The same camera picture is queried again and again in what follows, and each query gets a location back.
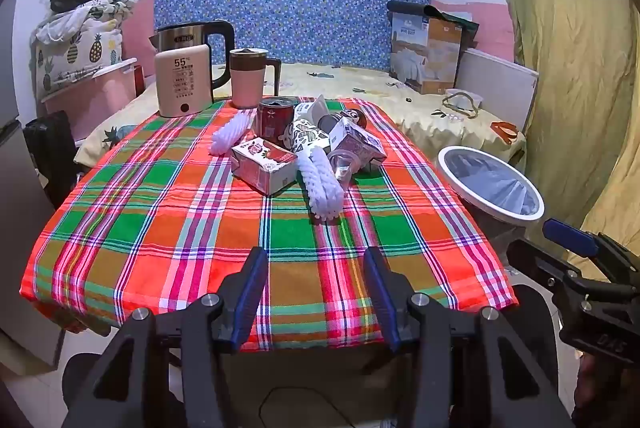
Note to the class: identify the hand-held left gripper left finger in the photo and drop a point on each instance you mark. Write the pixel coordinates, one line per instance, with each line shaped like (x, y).
(252, 288)

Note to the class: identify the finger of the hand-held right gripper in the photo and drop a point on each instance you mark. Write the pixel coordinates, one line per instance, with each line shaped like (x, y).
(532, 258)
(570, 238)

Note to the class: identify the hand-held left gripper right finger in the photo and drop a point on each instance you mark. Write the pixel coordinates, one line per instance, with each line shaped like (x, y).
(381, 295)

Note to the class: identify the white trash bin with liner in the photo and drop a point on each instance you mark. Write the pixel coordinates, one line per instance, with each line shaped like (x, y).
(490, 183)

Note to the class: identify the white foam net sleeve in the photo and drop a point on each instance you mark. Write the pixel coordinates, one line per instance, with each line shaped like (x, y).
(227, 136)
(322, 188)

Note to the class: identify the red and white carton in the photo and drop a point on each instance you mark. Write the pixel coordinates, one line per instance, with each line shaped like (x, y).
(265, 163)

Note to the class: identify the clear plastic cup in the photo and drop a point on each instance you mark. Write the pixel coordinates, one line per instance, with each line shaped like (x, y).
(345, 163)

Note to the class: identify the purple and white carton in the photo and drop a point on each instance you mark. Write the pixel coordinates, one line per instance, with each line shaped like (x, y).
(357, 141)

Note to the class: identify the colourful patterned paper cup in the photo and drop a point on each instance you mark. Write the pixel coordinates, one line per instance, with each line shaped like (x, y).
(305, 136)

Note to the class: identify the white yogurt cup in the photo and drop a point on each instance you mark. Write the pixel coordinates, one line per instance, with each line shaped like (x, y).
(315, 108)

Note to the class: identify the person's right hand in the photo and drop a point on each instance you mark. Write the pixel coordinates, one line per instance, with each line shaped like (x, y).
(600, 393)

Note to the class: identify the black chair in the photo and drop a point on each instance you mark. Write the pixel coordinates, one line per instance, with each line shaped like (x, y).
(537, 333)

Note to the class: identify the plaid tablecloth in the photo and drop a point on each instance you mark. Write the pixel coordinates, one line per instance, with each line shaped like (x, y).
(175, 218)

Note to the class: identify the white board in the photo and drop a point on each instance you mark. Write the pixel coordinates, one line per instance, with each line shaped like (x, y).
(495, 83)

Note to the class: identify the clear plastic container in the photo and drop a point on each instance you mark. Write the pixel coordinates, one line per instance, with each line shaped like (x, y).
(462, 98)

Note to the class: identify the yellow printed bed sheet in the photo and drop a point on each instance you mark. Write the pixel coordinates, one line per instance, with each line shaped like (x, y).
(425, 118)

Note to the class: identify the yellow green curtain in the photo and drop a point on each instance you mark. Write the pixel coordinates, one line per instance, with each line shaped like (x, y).
(565, 58)

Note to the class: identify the pink mug with brown lid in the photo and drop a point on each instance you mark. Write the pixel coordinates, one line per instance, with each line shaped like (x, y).
(245, 83)

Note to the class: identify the beige electric warmer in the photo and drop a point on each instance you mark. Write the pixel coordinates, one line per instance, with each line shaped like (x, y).
(182, 83)

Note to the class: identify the cardboard quilt box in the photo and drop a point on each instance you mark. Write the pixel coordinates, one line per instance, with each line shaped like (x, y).
(430, 53)

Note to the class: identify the pink storage box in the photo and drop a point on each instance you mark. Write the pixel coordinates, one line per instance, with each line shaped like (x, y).
(95, 98)

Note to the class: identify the black backpack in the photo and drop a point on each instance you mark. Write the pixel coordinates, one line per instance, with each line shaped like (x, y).
(47, 148)

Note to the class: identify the steel electric kettle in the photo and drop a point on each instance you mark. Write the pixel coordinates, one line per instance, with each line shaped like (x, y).
(182, 37)

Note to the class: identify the dark green plastic sheet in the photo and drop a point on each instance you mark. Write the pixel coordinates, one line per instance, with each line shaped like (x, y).
(415, 8)

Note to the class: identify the blue floral headboard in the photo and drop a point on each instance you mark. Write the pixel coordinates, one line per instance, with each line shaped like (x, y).
(300, 8)

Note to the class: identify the pineapple print bedding pile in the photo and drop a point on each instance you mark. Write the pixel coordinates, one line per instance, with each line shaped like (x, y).
(85, 48)

